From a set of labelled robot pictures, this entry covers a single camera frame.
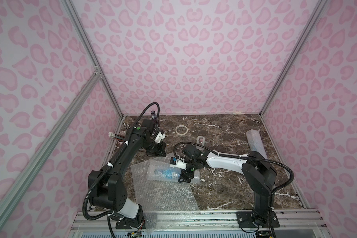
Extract white tape dispenser pink roll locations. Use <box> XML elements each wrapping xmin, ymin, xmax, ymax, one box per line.
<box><xmin>196</xmin><ymin>136</ymin><xmax>205</xmax><ymax>146</ymax></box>

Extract blue glass bottle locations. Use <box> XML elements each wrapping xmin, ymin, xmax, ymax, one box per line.
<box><xmin>154</xmin><ymin>168</ymin><xmax>181</xmax><ymax>179</ymax></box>

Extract bubble wrap sheet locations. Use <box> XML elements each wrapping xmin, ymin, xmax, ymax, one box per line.
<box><xmin>146</xmin><ymin>161</ymin><xmax>181</xmax><ymax>182</ymax></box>
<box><xmin>246</xmin><ymin>130</ymin><xmax>267</xmax><ymax>159</ymax></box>
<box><xmin>131</xmin><ymin>153</ymin><xmax>199</xmax><ymax>235</ymax></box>

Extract purple glass bottle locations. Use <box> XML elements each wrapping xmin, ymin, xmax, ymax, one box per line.
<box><xmin>150</xmin><ymin>110</ymin><xmax>158</xmax><ymax>120</ymax></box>

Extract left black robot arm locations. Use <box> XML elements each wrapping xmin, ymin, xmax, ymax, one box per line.
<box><xmin>82</xmin><ymin>102</ymin><xmax>166</xmax><ymax>227</ymax></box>

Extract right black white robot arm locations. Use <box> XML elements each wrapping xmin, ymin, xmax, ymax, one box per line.
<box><xmin>170</xmin><ymin>142</ymin><xmax>295</xmax><ymax>229</ymax></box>

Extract pink pen cup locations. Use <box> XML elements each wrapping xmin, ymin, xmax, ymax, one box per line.
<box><xmin>117</xmin><ymin>131</ymin><xmax>126</xmax><ymax>144</ymax></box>

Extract beige masking tape roll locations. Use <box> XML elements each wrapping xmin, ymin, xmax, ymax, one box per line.
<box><xmin>175</xmin><ymin>125</ymin><xmax>188</xmax><ymax>136</ymax></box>

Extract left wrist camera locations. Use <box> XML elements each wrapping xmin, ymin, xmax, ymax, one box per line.
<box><xmin>154</xmin><ymin>132</ymin><xmax>166</xmax><ymax>144</ymax></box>

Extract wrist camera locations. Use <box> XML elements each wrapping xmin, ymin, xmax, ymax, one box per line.
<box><xmin>154</xmin><ymin>132</ymin><xmax>166</xmax><ymax>144</ymax></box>
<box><xmin>170</xmin><ymin>157</ymin><xmax>186</xmax><ymax>170</ymax></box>

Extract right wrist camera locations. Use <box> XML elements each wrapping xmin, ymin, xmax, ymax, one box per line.
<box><xmin>170</xmin><ymin>157</ymin><xmax>186</xmax><ymax>170</ymax></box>

